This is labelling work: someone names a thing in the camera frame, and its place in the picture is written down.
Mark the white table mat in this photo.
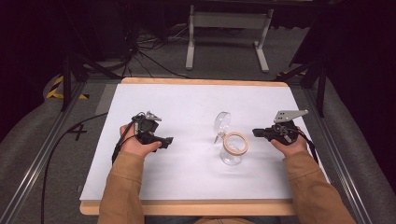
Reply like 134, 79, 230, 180
79, 82, 330, 202

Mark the right hand-held gripper black cable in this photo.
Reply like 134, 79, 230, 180
292, 128, 319, 165

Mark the white metal stand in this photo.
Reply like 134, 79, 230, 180
185, 5, 275, 74

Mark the aluminium floor rail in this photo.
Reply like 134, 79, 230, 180
303, 88, 375, 224
0, 81, 88, 224

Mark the left hand-held gripper black cable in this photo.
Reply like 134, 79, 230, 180
111, 111, 147, 165

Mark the bundle of black floor cables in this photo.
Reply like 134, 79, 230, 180
122, 29, 191, 79

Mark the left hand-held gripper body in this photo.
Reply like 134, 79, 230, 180
132, 110, 163, 153

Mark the long black floor cable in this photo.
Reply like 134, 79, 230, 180
40, 112, 109, 224

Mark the wooden table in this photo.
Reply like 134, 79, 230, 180
79, 77, 297, 217

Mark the yellow black floor tape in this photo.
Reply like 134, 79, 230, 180
46, 75, 91, 101

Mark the black metal stand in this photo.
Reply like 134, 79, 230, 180
60, 50, 123, 113
274, 59, 328, 119

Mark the hand-held gripper black cable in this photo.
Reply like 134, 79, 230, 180
292, 128, 319, 165
111, 111, 147, 165

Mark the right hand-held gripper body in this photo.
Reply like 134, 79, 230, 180
263, 109, 309, 147

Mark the clear glass jar wooden rim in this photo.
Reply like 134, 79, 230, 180
219, 132, 250, 166

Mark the clear glass jar lid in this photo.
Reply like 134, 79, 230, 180
213, 111, 233, 145

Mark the person's left hand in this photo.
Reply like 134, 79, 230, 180
119, 123, 163, 159

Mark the person's right hand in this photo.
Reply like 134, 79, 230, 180
270, 128, 309, 159

